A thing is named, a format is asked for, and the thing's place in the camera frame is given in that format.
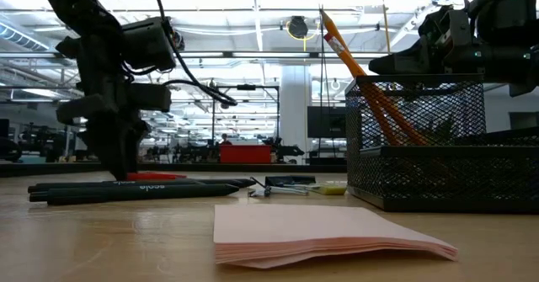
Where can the orange pencil with white band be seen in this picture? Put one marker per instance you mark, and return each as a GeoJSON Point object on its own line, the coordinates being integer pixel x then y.
{"type": "Point", "coordinates": [335, 44]}

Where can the person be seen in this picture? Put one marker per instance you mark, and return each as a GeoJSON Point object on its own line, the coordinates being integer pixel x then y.
{"type": "Point", "coordinates": [226, 139]}

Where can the black monitor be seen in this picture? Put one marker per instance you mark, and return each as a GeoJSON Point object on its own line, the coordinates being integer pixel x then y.
{"type": "Point", "coordinates": [326, 122]}

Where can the suspended light rail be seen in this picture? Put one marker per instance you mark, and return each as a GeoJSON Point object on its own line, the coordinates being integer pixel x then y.
{"type": "Point", "coordinates": [269, 55]}

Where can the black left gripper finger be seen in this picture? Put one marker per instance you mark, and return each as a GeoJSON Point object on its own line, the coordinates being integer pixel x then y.
{"type": "Point", "coordinates": [107, 141]}
{"type": "Point", "coordinates": [135, 132]}

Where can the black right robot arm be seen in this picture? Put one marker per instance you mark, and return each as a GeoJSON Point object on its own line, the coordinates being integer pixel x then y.
{"type": "Point", "coordinates": [505, 21]}

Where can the black background robot arm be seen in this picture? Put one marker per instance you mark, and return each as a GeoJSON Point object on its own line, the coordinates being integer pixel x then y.
{"type": "Point", "coordinates": [286, 150]}

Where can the potted succulent plant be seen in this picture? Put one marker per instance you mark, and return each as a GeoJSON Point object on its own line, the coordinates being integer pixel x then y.
{"type": "Point", "coordinates": [442, 132]}

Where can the black background frame stand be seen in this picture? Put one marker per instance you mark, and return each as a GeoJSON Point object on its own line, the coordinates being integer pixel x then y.
{"type": "Point", "coordinates": [246, 87]}

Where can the pink sticky note pad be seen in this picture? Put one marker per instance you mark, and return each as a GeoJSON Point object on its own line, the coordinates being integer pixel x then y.
{"type": "Point", "coordinates": [316, 227]}

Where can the black pen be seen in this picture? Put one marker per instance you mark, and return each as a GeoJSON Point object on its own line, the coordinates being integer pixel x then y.
{"type": "Point", "coordinates": [84, 186]}
{"type": "Point", "coordinates": [38, 196]}
{"type": "Point", "coordinates": [219, 182]}
{"type": "Point", "coordinates": [168, 192]}

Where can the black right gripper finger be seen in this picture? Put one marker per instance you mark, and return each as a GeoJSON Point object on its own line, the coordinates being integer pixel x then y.
{"type": "Point", "coordinates": [404, 63]}

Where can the black aluminium table frame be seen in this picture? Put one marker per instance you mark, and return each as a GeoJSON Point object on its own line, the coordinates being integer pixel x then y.
{"type": "Point", "coordinates": [63, 169]}

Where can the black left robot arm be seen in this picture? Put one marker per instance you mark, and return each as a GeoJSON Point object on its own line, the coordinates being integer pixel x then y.
{"type": "Point", "coordinates": [76, 4]}

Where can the black mesh desk organizer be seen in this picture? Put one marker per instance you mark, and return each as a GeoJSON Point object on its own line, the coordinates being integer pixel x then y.
{"type": "Point", "coordinates": [421, 151]}

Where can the red storage bin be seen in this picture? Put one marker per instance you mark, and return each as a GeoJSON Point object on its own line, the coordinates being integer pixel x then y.
{"type": "Point", "coordinates": [245, 153]}

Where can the wall mounted screen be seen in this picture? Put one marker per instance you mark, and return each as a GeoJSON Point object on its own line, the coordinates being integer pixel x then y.
{"type": "Point", "coordinates": [524, 120]}

